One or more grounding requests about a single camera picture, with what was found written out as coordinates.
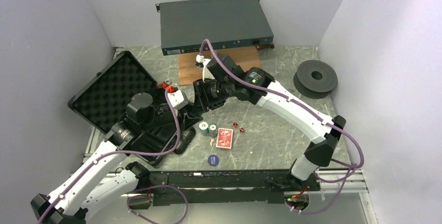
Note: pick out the blue small blind button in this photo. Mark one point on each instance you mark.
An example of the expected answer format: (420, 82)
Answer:
(213, 160)

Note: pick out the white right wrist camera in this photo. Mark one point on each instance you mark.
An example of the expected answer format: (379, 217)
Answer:
(202, 63)

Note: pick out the brown handle tool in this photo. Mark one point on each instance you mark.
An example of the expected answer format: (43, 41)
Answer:
(264, 46)

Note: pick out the white blue chip stack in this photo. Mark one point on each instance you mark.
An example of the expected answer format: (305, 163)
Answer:
(203, 127)

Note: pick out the grey filament spool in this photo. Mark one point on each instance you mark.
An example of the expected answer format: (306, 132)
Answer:
(315, 79)

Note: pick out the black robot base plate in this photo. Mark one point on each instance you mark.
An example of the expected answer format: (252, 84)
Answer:
(223, 186)

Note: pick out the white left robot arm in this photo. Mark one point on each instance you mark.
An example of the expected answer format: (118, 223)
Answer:
(80, 197)

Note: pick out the red and silver key tool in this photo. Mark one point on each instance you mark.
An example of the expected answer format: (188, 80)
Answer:
(164, 84)

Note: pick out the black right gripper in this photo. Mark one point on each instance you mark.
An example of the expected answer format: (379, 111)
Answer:
(203, 102)

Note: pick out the dark grey rack unit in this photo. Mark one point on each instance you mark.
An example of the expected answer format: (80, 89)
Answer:
(225, 23)

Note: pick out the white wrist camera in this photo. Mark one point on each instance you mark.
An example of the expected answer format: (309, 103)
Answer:
(202, 63)
(176, 97)

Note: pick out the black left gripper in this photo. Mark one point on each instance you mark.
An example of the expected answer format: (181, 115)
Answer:
(174, 123)

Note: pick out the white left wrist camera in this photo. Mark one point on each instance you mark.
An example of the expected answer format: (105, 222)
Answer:
(176, 97)

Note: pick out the black poker set case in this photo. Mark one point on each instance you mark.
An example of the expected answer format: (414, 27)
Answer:
(119, 102)

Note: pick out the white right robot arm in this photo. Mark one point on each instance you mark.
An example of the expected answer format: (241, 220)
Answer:
(269, 94)

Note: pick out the wooden base board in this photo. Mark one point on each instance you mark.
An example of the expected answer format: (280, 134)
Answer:
(246, 57)

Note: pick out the red playing card deck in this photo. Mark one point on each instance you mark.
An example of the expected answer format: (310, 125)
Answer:
(224, 138)

